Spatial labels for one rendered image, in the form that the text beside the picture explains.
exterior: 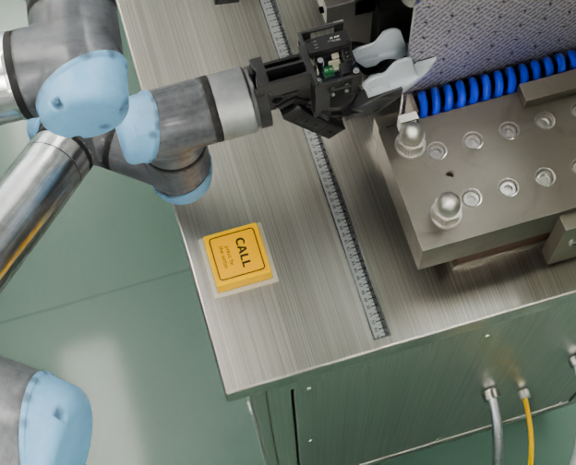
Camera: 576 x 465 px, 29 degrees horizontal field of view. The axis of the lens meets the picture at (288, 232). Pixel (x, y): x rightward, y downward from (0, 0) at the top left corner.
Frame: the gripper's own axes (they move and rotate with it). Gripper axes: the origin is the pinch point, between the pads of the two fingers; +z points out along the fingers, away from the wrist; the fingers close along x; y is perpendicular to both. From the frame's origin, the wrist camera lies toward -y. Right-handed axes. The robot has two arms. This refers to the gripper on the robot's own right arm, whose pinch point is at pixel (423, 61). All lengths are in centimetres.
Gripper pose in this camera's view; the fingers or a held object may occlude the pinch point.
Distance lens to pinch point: 127.6
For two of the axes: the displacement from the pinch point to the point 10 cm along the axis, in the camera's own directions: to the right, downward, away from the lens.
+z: 9.6, -2.7, 0.9
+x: -2.8, -8.8, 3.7
